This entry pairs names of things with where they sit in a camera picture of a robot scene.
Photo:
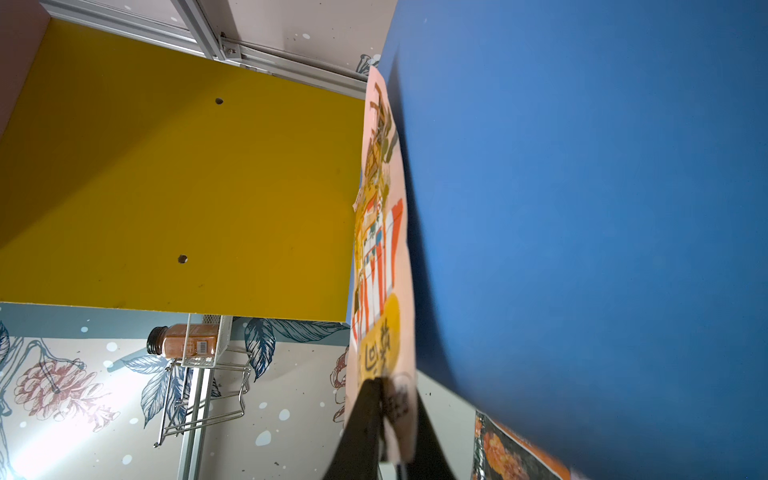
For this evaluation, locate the large shop seed bag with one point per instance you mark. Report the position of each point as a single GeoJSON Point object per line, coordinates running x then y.
{"type": "Point", "coordinates": [382, 312]}

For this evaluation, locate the yellow wooden shelf unit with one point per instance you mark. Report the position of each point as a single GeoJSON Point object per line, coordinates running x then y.
{"type": "Point", "coordinates": [587, 199]}

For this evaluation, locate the orange spice jar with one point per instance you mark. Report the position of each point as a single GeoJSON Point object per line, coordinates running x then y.
{"type": "Point", "coordinates": [181, 341]}

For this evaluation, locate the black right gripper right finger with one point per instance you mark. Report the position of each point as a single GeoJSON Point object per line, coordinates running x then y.
{"type": "Point", "coordinates": [420, 453]}

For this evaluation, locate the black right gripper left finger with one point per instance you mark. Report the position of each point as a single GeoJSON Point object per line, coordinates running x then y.
{"type": "Point", "coordinates": [358, 453]}

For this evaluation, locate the marigold seed bag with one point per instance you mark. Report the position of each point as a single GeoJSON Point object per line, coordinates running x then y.
{"type": "Point", "coordinates": [498, 453]}

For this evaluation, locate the white wire spice rack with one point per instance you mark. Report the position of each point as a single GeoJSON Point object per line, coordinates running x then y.
{"type": "Point", "coordinates": [203, 392]}

